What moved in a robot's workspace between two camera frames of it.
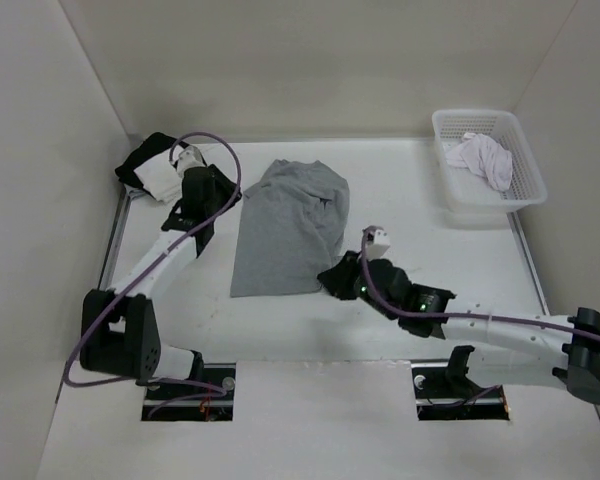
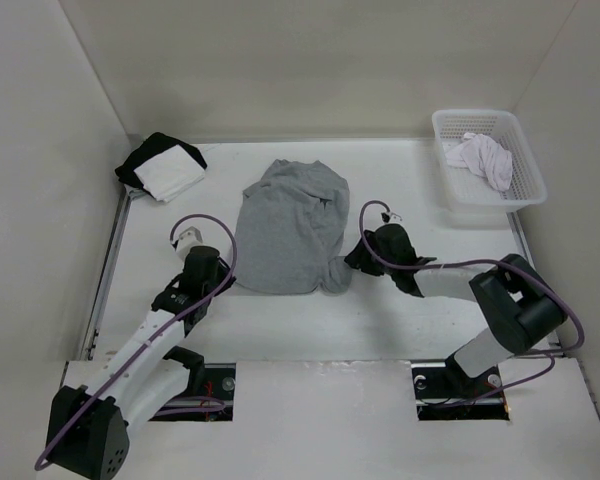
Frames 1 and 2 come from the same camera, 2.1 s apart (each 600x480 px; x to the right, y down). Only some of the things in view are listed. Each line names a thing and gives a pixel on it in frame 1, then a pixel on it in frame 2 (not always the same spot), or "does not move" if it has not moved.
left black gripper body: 223,192 → 221,276
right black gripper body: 349,285 → 364,261
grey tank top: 292,227 does not move
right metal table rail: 531,265 does not move
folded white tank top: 161,178 does not move
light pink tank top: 482,154 does not move
